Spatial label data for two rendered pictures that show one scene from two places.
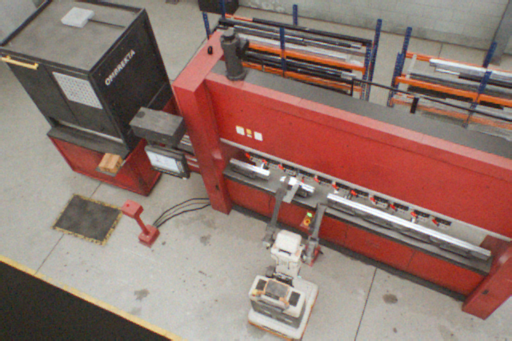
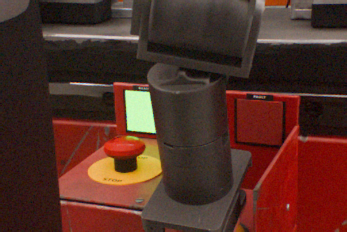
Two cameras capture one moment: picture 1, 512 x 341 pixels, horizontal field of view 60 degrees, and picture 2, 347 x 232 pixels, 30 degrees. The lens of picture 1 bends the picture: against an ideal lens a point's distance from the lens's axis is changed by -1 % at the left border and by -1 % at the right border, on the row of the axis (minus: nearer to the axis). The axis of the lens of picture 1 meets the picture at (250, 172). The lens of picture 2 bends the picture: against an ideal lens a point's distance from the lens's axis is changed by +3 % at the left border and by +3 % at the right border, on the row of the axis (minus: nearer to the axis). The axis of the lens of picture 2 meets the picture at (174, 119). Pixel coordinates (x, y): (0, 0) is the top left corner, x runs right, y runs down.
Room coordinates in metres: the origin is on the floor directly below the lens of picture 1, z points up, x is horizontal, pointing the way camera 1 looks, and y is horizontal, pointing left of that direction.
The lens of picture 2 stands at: (1.77, -0.40, 1.02)
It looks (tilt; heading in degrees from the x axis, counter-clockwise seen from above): 19 degrees down; 343
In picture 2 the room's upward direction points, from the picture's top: 2 degrees counter-clockwise
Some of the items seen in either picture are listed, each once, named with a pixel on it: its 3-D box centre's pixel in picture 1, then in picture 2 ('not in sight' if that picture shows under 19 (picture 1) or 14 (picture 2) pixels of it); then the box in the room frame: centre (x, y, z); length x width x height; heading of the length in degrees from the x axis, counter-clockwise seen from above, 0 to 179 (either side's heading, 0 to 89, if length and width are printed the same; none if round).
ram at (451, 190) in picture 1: (354, 159); not in sight; (2.39, -0.98, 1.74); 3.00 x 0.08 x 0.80; 55
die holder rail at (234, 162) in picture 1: (250, 169); not in sight; (3.08, 0.00, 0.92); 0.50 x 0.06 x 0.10; 55
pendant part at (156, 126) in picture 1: (166, 146); not in sight; (3.11, 0.84, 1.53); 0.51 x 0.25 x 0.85; 60
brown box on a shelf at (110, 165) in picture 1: (109, 162); not in sight; (3.43, 1.66, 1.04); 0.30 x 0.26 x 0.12; 58
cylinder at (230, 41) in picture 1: (240, 54); not in sight; (3.17, -0.09, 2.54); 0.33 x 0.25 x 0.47; 55
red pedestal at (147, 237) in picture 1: (140, 222); not in sight; (2.91, 1.46, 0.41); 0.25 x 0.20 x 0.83; 145
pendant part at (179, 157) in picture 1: (169, 160); not in sight; (3.01, 0.84, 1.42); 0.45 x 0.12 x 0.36; 60
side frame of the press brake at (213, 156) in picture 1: (222, 134); not in sight; (3.46, 0.25, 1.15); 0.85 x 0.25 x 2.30; 145
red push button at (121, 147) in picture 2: not in sight; (125, 157); (2.33, -0.52, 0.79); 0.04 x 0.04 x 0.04
